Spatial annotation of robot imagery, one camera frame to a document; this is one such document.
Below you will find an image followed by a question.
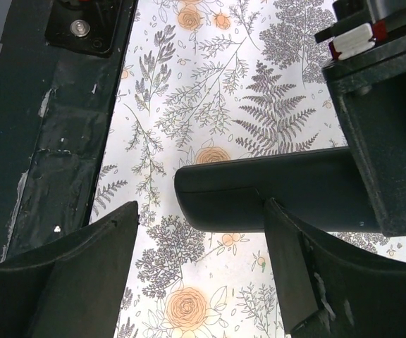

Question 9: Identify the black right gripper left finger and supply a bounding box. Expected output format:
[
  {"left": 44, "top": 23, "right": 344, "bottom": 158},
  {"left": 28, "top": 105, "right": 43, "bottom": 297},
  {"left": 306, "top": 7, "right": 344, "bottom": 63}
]
[{"left": 0, "top": 201, "right": 139, "bottom": 337}]

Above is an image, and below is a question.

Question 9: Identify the floral table mat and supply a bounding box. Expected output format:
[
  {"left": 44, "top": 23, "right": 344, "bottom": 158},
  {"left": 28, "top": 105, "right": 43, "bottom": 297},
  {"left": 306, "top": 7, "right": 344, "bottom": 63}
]
[{"left": 90, "top": 0, "right": 406, "bottom": 338}]

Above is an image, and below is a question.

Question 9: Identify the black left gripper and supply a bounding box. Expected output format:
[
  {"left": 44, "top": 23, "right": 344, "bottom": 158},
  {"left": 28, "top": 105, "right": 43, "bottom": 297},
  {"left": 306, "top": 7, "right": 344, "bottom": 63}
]
[{"left": 314, "top": 1, "right": 406, "bottom": 237}]

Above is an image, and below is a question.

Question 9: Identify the black tv remote control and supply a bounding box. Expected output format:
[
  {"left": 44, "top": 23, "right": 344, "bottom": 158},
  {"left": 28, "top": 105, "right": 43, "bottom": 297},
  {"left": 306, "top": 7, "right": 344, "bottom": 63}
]
[{"left": 174, "top": 147, "right": 380, "bottom": 232}]

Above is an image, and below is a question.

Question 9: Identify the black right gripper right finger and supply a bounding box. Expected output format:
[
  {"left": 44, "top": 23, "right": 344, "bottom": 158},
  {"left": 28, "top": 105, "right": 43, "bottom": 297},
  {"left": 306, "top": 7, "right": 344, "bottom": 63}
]
[{"left": 264, "top": 199, "right": 406, "bottom": 337}]

